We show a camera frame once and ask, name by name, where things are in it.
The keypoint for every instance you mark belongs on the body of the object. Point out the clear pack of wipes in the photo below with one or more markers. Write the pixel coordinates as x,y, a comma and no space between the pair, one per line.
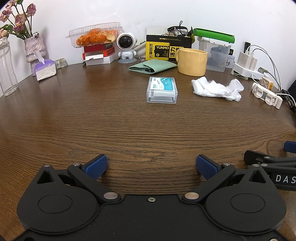
163,89

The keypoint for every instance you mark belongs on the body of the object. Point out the white astronaut figure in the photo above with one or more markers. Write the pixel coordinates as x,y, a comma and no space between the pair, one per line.
126,45

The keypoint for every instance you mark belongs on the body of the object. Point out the folded green cloth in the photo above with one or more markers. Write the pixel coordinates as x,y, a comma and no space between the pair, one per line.
155,66

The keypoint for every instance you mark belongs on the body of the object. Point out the purple white textured vase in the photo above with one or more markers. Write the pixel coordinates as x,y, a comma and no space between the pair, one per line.
34,46

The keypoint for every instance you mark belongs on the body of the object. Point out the white tissue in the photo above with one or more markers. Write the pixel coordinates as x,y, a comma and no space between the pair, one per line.
212,89

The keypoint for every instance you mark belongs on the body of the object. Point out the small black device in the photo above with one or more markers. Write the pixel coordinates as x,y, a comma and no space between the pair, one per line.
230,52

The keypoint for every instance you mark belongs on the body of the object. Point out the white power strip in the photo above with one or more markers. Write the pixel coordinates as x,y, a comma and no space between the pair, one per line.
242,70

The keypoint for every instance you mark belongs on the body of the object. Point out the clear plastic container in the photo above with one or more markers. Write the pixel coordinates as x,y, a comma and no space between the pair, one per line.
216,58

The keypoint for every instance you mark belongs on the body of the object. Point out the white yellow cube adapter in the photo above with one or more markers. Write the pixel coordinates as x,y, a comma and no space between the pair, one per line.
266,83

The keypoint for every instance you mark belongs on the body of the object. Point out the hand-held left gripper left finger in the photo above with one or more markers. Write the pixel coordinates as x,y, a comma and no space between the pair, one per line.
96,165

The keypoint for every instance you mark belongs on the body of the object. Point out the green foam roll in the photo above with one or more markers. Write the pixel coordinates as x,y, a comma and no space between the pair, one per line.
215,34

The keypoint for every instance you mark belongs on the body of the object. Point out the black wall socket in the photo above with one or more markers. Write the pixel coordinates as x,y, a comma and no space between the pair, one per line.
247,45

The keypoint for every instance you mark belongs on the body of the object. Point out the dark cloth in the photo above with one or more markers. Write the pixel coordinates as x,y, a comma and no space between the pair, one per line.
292,87

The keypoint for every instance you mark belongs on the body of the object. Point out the clear clamshell with orange peels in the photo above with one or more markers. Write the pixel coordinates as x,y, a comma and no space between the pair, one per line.
97,34

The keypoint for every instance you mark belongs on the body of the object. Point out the small white charger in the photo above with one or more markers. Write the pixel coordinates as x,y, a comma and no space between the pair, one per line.
254,62

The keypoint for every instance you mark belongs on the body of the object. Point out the red flat box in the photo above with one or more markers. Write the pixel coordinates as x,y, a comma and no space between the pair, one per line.
99,49

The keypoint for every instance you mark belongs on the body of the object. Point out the black headphones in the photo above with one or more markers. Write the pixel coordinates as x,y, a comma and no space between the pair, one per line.
178,29

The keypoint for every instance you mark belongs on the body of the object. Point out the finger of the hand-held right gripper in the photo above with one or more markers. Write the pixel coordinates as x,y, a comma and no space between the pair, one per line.
291,147
272,160

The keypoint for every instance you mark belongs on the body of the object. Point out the black yellow carton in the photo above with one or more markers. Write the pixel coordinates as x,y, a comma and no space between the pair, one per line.
161,45

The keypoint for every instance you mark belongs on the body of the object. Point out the white flat box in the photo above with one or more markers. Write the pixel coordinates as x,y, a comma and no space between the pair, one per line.
106,59

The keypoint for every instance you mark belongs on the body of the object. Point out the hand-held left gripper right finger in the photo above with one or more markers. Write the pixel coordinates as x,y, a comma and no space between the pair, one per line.
205,165

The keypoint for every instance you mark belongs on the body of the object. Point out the large white charger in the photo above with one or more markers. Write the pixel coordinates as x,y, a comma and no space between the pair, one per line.
244,60

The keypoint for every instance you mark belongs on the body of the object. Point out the yellow mug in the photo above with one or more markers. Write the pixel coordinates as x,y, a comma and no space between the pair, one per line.
192,62

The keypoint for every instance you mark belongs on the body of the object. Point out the white folding phone holder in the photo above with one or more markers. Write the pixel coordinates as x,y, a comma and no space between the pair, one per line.
266,95

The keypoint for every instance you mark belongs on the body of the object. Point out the tall clear glass vase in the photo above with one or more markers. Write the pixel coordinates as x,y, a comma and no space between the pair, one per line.
7,69

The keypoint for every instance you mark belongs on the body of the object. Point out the dried pink flowers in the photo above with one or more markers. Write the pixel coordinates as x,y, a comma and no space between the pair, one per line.
19,20

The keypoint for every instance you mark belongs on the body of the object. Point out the purple tissue pack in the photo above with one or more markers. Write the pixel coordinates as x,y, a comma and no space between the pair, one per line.
45,69

